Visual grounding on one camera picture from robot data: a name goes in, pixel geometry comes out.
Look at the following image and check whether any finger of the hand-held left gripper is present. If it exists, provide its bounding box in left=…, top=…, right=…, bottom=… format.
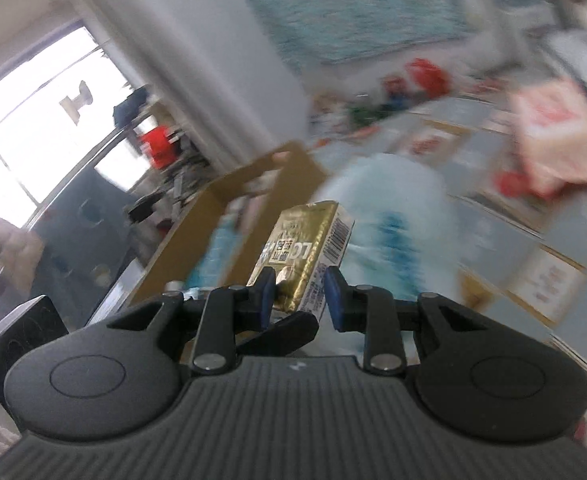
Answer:
left=234, top=311, right=321, bottom=357

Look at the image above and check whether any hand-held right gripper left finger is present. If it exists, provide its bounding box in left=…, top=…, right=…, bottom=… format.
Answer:
left=106, top=267, right=278, bottom=374

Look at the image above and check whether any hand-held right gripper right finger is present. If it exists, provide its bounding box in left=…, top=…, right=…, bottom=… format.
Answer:
left=324, top=267, right=475, bottom=376

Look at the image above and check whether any small white box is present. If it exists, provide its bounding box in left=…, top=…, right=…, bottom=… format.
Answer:
left=246, top=200, right=357, bottom=322

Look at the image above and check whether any brown cardboard box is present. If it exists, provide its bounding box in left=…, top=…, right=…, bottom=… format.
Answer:
left=124, top=141, right=329, bottom=311

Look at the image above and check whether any grey dotted cover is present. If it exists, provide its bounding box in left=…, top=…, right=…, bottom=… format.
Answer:
left=24, top=165, right=144, bottom=311

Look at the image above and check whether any white plastic bag blue print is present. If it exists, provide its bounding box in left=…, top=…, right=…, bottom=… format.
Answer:
left=318, top=154, right=461, bottom=356

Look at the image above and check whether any window with bars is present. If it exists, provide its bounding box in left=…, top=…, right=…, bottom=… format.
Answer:
left=0, top=25, right=144, bottom=231

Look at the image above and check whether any large red shopping bag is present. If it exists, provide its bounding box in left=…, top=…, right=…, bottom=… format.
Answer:
left=141, top=127, right=179, bottom=168

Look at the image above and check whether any blue garment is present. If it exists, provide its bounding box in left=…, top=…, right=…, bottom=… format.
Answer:
left=112, top=87, right=149, bottom=126

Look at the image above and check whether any red plastic bag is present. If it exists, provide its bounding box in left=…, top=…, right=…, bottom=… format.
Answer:
left=383, top=57, right=451, bottom=101

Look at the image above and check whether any pink wet wipes pack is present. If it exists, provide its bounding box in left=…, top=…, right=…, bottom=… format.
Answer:
left=493, top=80, right=587, bottom=201

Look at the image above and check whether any teal patterned wall cloth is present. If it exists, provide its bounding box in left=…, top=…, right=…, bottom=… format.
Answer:
left=228, top=0, right=474, bottom=66

